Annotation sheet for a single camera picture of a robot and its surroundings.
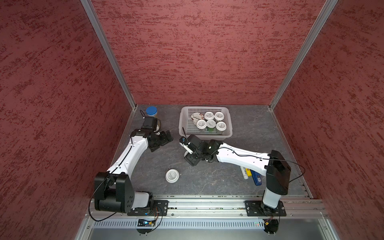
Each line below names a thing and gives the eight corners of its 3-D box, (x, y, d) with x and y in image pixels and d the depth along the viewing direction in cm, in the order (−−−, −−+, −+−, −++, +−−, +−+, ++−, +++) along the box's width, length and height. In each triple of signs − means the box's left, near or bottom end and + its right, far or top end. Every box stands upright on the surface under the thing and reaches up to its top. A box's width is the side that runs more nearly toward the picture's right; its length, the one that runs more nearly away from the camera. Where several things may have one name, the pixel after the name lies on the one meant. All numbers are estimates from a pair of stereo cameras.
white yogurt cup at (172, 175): (166, 185, 83) (164, 181, 77) (168, 173, 87) (166, 168, 82) (178, 185, 83) (177, 181, 77) (179, 173, 87) (178, 168, 82)
